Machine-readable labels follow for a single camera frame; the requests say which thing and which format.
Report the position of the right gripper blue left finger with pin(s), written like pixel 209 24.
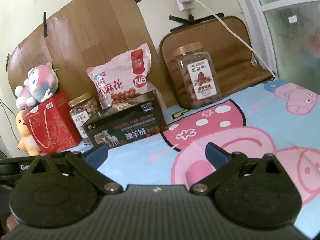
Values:
pixel 87 164

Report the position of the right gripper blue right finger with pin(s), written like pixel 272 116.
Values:
pixel 226 165

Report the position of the person's left hand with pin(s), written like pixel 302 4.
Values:
pixel 11 223

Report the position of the yellow duck plush toy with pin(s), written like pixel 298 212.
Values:
pixel 27 142

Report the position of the peanut jar gold lid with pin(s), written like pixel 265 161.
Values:
pixel 82 109

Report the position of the red gift box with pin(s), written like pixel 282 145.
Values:
pixel 51 125

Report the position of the black sheep print box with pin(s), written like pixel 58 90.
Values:
pixel 130 121

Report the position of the Peppa Pig bed sheet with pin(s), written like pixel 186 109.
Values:
pixel 275 117

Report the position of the pink fried dough snack bag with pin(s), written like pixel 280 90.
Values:
pixel 122 78

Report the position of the pink blue plush toy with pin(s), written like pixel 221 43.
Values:
pixel 40 85

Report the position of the brown cardboard sheet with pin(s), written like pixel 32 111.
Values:
pixel 83 34

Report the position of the white window frame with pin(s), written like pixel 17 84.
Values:
pixel 285 33

